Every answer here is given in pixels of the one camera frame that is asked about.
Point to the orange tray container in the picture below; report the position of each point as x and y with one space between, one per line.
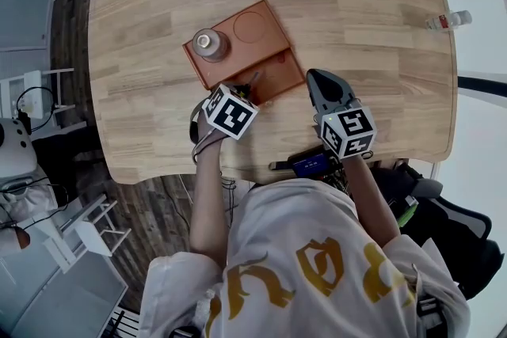
257 51

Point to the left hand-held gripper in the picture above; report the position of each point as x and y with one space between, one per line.
229 112

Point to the black office chair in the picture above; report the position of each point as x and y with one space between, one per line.
451 225

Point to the clear plastic bottle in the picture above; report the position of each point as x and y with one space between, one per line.
449 20

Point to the white printed t-shirt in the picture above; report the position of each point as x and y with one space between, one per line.
301 273

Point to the black device with blue screen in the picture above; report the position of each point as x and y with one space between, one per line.
311 164

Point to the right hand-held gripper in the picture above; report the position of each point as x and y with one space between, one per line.
348 128

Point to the clear glass jar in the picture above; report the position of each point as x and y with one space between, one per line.
210 45

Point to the white shelf frame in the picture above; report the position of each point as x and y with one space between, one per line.
59 99

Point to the person's right forearm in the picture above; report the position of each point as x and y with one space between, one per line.
370 202

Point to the person's left forearm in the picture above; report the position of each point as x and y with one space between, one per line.
206 202

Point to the white rounded device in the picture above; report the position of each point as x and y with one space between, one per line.
16 150

